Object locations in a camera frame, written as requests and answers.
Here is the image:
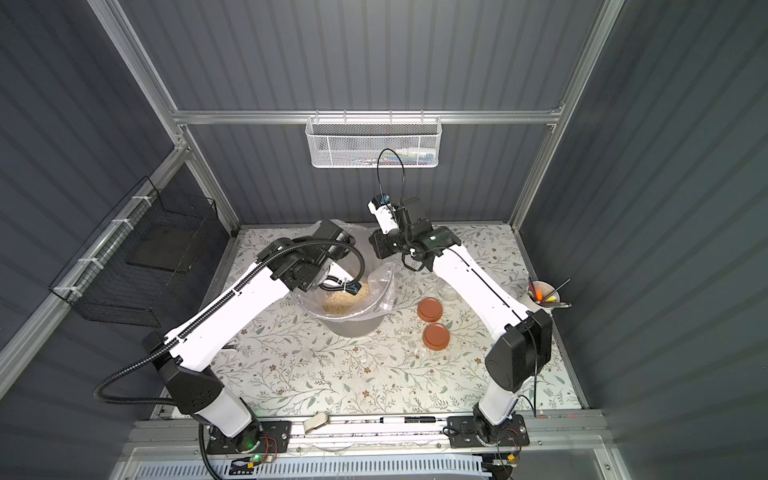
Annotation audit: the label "white perforated vent strip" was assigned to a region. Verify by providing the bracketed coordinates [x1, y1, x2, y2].
[134, 454, 499, 480]

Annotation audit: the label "white utensil cup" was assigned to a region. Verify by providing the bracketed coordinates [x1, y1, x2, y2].
[526, 278, 572, 315]

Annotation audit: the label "markers in white basket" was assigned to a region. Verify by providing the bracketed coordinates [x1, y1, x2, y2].
[347, 147, 438, 168]

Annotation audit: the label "black wire basket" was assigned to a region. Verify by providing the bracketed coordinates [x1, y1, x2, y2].
[49, 184, 225, 330]

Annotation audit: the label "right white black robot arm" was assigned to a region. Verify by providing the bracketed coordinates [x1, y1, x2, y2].
[368, 195, 553, 428]

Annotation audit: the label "grey trash bin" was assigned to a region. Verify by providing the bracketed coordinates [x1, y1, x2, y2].
[296, 221, 397, 338]

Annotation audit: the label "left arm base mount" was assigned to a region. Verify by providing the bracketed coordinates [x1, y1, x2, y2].
[205, 421, 292, 455]

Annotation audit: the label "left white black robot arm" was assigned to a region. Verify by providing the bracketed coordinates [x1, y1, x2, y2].
[152, 220, 365, 439]

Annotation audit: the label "white wire mesh basket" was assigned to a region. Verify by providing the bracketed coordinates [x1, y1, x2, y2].
[305, 118, 443, 169]

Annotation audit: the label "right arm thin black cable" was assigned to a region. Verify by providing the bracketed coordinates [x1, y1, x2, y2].
[375, 147, 408, 199]

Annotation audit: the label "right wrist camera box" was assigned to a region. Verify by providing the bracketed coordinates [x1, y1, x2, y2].
[368, 194, 401, 235]

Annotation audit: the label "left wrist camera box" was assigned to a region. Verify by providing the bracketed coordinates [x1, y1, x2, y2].
[320, 269, 364, 296]

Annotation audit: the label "clear plastic bin liner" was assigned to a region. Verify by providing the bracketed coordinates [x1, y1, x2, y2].
[295, 219, 398, 319]

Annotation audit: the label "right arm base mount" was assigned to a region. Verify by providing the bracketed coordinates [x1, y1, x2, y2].
[442, 414, 530, 449]

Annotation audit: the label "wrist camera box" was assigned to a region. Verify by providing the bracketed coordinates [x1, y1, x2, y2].
[320, 269, 364, 296]
[368, 194, 401, 235]

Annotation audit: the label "floral table mat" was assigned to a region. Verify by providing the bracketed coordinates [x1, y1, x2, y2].
[212, 224, 582, 417]

